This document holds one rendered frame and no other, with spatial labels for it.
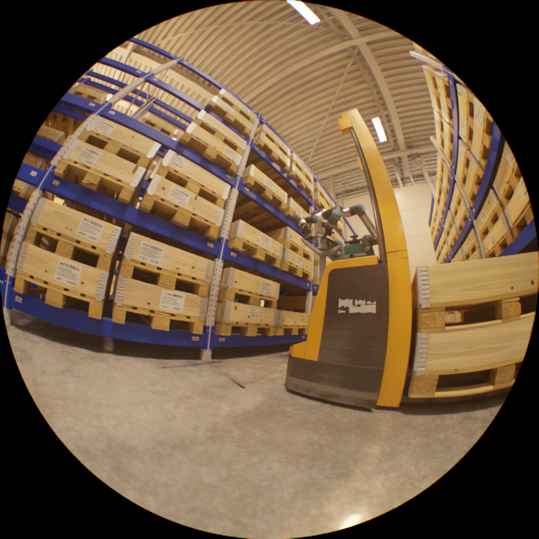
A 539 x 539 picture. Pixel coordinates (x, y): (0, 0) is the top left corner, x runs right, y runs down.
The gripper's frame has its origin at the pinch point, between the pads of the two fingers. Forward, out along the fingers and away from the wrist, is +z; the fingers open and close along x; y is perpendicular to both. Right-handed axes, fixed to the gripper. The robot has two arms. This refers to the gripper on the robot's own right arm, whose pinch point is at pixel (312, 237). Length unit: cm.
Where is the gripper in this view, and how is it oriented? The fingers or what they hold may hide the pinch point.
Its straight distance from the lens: 187.0
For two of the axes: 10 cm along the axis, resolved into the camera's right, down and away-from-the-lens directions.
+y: -8.9, 3.1, -3.2
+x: 1.4, -5.0, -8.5
